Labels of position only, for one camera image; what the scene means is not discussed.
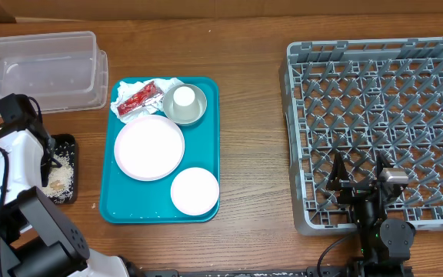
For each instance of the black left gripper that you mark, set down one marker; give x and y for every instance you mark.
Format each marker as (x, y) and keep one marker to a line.
(45, 170)

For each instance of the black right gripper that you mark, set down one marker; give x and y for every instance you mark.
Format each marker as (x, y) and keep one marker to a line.
(338, 179)

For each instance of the brown food scrap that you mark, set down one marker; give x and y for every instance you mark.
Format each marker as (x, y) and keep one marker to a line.
(56, 185)

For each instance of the pink plate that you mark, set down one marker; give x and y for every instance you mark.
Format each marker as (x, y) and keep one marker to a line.
(149, 148)

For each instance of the white napkin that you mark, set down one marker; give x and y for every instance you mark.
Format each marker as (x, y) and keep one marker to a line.
(127, 90)

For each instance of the red snack wrapper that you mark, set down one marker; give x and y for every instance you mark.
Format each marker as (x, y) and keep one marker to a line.
(146, 96)

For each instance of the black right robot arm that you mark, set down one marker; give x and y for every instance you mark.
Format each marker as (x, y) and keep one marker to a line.
(385, 242)

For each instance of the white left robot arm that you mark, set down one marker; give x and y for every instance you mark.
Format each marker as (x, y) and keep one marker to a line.
(36, 237)

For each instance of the black food waste tray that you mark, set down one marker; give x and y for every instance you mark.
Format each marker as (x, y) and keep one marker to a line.
(69, 165)

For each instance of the white rice pile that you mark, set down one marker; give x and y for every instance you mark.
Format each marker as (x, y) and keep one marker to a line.
(62, 177)

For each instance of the grey plastic dish rack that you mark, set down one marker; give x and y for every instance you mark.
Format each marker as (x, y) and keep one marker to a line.
(361, 99)

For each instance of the teal plastic tray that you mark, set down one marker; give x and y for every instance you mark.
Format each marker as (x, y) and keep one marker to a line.
(124, 200)

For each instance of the clear plastic bin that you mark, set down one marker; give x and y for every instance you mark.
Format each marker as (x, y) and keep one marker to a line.
(64, 71)

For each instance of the grey metal bowl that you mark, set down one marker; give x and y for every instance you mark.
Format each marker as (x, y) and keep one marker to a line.
(168, 105)

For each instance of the white paper cup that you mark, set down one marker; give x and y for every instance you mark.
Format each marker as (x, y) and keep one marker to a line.
(185, 103)

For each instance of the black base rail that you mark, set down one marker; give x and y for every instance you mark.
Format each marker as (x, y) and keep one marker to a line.
(326, 271)

